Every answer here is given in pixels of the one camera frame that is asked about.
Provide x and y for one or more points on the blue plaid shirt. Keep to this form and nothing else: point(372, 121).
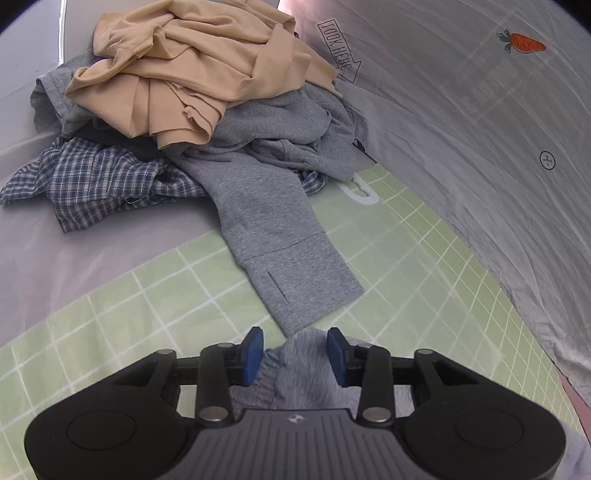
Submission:
point(106, 180)

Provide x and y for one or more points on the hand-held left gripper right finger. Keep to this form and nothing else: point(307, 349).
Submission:
point(336, 361)

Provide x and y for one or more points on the dark garment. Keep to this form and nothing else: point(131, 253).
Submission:
point(138, 148)

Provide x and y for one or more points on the green grid mat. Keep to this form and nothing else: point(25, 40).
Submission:
point(438, 286)

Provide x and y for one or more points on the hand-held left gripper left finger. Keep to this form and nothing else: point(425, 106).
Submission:
point(252, 358)

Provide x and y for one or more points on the grey fleece pants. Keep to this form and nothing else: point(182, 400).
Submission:
point(302, 369)

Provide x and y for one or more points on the beige garment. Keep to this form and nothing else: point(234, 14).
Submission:
point(184, 64)

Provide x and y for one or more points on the grey hooded sweatshirt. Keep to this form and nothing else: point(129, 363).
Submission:
point(277, 152)

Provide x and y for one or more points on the grey carrot print cloth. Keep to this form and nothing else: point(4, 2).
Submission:
point(461, 115)

